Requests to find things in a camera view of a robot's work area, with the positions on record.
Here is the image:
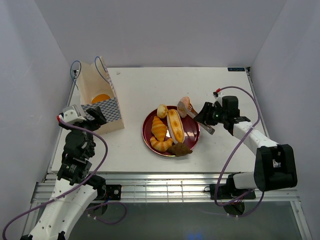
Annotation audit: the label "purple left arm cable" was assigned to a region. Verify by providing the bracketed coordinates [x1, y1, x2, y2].
[2, 119, 128, 238]

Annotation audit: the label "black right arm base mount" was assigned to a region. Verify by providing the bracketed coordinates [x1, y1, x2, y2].
[204, 183, 248, 200]

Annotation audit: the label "long toasted bread roll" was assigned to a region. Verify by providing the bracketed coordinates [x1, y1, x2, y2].
[166, 109, 185, 144]

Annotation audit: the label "aluminium table frame rail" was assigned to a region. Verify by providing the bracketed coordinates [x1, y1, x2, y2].
[31, 173, 300, 204]

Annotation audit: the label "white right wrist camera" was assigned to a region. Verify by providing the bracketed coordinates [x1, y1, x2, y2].
[213, 88, 225, 107]

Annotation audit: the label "upper golden croissant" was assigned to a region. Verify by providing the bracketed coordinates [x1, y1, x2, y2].
[151, 116, 167, 142]

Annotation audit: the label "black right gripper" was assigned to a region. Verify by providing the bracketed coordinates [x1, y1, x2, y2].
[193, 102, 227, 126]

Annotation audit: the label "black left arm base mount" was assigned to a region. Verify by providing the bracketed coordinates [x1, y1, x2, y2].
[100, 184, 122, 201]

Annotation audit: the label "blue checkered paper bag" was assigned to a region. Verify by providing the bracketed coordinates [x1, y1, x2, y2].
[70, 56, 125, 135]

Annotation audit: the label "dark red round plate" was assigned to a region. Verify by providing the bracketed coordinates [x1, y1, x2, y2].
[142, 109, 200, 158]

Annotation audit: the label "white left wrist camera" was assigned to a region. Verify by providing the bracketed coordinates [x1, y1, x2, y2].
[57, 105, 86, 125]

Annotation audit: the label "pink sugared donut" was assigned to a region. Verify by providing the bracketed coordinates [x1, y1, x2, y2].
[177, 96, 190, 118]

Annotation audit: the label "brown chocolate pastry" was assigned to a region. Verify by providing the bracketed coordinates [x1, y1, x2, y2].
[167, 142, 193, 157]

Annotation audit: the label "small round yellow bun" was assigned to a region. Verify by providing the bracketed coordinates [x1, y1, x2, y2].
[157, 104, 168, 119]

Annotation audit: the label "orange frosted ring donut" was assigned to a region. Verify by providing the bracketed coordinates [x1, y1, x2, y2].
[91, 93, 110, 104]

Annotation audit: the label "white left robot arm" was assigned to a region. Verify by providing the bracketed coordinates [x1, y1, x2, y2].
[22, 105, 107, 240]

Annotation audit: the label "dark label sticker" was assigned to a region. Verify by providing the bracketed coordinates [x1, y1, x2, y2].
[227, 67, 246, 72]

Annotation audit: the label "metal serving tongs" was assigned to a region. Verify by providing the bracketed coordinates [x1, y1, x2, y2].
[186, 104, 206, 131]

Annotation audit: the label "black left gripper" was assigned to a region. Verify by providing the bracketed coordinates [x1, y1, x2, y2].
[60, 105, 107, 157]

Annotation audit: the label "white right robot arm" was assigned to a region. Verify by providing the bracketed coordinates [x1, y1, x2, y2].
[193, 96, 298, 199]

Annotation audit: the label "lower golden croissant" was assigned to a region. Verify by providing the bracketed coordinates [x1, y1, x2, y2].
[150, 136, 174, 153]

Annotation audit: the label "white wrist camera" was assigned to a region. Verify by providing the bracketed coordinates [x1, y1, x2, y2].
[57, 105, 86, 125]
[213, 88, 225, 107]

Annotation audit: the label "golden croissant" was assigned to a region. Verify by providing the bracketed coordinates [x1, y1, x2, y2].
[151, 116, 167, 142]
[150, 136, 174, 153]

